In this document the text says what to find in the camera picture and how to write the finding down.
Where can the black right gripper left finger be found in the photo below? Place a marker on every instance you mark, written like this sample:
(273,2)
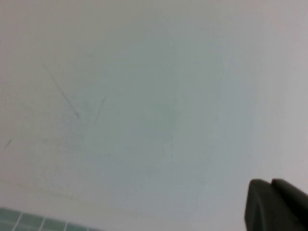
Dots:
(262,209)

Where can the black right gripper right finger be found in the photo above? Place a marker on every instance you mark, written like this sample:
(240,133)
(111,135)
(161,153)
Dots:
(296,197)

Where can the green checkered tablecloth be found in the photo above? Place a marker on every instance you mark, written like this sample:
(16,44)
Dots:
(29,221)

